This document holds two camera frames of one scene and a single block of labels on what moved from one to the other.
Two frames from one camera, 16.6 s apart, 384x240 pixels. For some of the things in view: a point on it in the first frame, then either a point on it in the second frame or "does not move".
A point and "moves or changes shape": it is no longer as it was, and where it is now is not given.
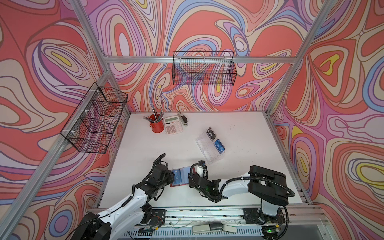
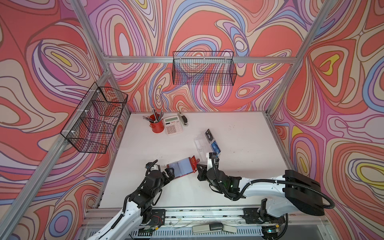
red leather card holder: [181, 176] -> [184, 167]
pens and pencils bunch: [155, 118] does not move
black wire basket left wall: [94, 120] does not move
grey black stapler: [183, 119] does not move
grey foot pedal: [214, 227] does not move
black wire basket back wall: [204, 68] does not move
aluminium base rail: [296, 216] does not move
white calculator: [172, 125] does not move
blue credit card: [219, 146] moves or changes shape
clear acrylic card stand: [208, 149] moves or changes shape
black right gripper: [191, 175] -> [202, 172]
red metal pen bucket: [157, 125] does not move
